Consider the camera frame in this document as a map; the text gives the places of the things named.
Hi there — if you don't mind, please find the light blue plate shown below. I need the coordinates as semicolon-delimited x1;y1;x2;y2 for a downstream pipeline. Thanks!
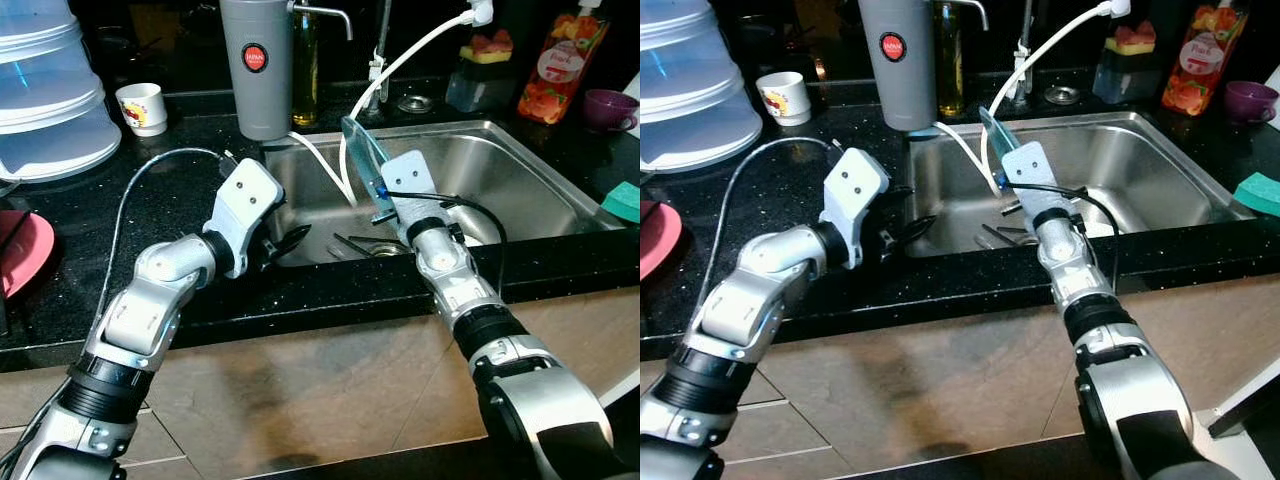
978;105;1031;196
340;115;398;226

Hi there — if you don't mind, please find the chrome kitchen faucet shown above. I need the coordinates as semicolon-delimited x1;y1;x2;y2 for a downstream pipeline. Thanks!
365;0;396;116
1010;0;1036;106

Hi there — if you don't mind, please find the grey water filter red label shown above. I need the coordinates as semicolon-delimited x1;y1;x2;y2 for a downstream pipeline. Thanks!
858;0;991;133
219;0;354;142

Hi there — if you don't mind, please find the oil bottle green cap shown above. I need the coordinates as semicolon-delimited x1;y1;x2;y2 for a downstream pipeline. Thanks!
933;0;966;119
290;8;321;129

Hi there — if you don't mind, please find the white printed mug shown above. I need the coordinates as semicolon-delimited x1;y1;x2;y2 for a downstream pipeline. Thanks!
115;82;169;138
756;71;812;127

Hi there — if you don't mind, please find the grey cabinet door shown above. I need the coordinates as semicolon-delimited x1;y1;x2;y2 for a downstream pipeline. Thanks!
1130;262;1280;411
775;300;1091;471
530;290;641;401
145;315;491;471

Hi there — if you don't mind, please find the stainless steel sink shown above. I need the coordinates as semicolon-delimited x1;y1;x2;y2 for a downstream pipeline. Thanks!
905;110;1256;259
262;120;626;269

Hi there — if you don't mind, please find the dark sponge holder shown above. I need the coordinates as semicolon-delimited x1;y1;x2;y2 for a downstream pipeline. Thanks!
1092;47;1161;104
445;55;518;113

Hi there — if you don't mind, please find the yellow and red sponge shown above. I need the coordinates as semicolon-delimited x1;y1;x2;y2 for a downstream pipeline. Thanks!
462;30;516;65
1105;22;1158;56

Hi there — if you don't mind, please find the fruit print soap pump bottle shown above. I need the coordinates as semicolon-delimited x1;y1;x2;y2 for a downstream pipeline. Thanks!
1160;0;1251;117
516;0;611;126

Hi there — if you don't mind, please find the white tiered plastic food container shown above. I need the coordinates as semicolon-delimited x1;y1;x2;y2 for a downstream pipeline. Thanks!
640;0;766;175
0;0;123;184

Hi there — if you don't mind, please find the pink plate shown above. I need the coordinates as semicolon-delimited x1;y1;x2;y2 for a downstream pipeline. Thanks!
0;210;57;301
640;200;684;282

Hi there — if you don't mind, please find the green sponge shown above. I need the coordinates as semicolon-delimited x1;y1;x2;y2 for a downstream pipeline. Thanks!
1232;172;1280;218
600;180;641;225

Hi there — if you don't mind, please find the purple cup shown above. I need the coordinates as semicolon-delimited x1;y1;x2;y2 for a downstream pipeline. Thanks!
1224;81;1280;125
583;89;641;134

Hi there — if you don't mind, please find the black appliance white edge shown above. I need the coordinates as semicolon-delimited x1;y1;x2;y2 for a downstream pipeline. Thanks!
1207;385;1280;441

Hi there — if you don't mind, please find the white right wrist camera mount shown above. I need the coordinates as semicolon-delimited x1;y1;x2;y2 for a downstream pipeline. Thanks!
372;152;441;226
1000;142;1066;216

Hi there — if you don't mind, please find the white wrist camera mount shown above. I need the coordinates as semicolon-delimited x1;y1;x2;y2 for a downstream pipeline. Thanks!
820;148;893;269
1000;142;1066;216
372;152;441;226
205;158;286;251

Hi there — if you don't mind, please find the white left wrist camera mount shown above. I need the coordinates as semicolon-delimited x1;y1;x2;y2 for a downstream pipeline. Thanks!
205;158;286;251
820;148;893;269

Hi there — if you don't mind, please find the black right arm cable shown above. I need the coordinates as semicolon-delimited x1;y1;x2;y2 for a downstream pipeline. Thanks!
995;178;1121;293
378;185;509;296

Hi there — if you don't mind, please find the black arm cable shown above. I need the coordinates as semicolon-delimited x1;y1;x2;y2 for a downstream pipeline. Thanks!
995;178;1121;293
378;185;509;296
95;147;241;331
710;137;843;266

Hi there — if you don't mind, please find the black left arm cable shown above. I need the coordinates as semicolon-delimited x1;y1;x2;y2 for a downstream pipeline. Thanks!
95;147;241;331
710;137;843;266

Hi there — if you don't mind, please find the white filter hose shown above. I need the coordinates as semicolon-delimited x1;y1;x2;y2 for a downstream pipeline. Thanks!
935;0;1133;196
288;0;496;209

